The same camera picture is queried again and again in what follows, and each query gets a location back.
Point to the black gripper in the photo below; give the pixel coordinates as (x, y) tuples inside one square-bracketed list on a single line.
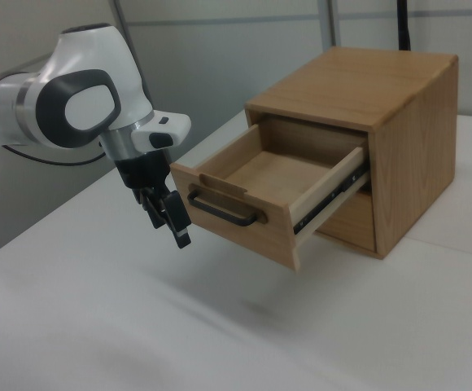
[(142, 171)]

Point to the black pole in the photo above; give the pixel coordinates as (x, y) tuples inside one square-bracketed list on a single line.
[(403, 24)]

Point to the grey partition post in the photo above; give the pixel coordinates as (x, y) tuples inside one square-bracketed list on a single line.
[(331, 20), (124, 24)]

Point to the wooden drawer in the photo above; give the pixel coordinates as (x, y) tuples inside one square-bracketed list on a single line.
[(276, 232)]

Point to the pale wooden cabinet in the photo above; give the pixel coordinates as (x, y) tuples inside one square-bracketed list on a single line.
[(415, 163)]

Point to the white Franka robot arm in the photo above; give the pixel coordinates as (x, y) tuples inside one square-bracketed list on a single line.
[(85, 81)]

